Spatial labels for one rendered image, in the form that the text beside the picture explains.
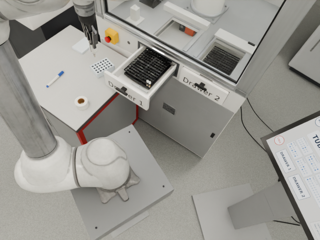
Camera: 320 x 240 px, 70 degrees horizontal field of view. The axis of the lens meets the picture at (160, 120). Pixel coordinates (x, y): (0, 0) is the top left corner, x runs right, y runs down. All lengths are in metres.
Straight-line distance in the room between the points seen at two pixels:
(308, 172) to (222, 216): 1.01
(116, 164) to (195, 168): 1.28
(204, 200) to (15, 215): 1.40
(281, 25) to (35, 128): 0.90
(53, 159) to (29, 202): 1.25
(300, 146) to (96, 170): 0.81
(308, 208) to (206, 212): 0.98
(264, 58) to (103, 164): 0.78
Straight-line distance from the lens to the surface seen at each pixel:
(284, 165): 1.12
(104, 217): 1.03
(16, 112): 0.71
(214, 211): 1.95
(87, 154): 0.83
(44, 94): 1.47
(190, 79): 1.33
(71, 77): 1.51
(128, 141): 1.13
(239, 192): 2.06
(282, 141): 1.13
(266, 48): 1.07
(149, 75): 1.29
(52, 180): 0.89
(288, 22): 1.00
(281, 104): 2.72
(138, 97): 1.20
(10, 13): 0.56
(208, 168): 2.07
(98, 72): 1.46
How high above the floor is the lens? 1.88
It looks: 59 degrees down
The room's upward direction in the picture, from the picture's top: 10 degrees clockwise
